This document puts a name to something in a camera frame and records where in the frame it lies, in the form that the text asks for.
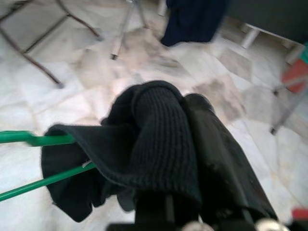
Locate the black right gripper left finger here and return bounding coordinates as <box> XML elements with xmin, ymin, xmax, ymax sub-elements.
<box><xmin>134</xmin><ymin>190</ymin><xmax>175</xmax><ymax>223</ymax></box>

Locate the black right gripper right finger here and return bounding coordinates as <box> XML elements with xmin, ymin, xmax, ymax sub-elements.
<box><xmin>184</xmin><ymin>93</ymin><xmax>278</xmax><ymax>221</ymax></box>

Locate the black shirt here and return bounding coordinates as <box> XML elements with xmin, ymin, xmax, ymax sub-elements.
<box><xmin>40</xmin><ymin>80</ymin><xmax>203</xmax><ymax>223</ymax></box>

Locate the green plastic hanger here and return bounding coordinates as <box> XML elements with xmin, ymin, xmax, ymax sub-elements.
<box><xmin>0</xmin><ymin>129</ymin><xmax>97</xmax><ymax>203</ymax></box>

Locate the red plastic stool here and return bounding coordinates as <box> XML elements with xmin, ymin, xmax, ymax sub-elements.
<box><xmin>292</xmin><ymin>208</ymin><xmax>308</xmax><ymax>221</ymax></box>

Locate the orange bin with teal bag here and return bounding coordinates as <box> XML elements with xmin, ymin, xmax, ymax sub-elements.
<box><xmin>281</xmin><ymin>43</ymin><xmax>308</xmax><ymax>93</ymax></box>

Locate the navy blue shirt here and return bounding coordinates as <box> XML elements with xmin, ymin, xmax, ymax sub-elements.
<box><xmin>160</xmin><ymin>0</ymin><xmax>228</xmax><ymax>47</ymax></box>

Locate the black television console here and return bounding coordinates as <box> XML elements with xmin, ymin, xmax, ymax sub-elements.
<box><xmin>226</xmin><ymin>0</ymin><xmax>308</xmax><ymax>64</ymax></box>

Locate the silver metal clothes rack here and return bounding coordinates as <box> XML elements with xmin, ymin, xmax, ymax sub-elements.
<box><xmin>110</xmin><ymin>0</ymin><xmax>308</xmax><ymax>134</ymax></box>

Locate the pink marble top table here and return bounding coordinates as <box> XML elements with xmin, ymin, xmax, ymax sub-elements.
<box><xmin>0</xmin><ymin>0</ymin><xmax>104</xmax><ymax>88</ymax></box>

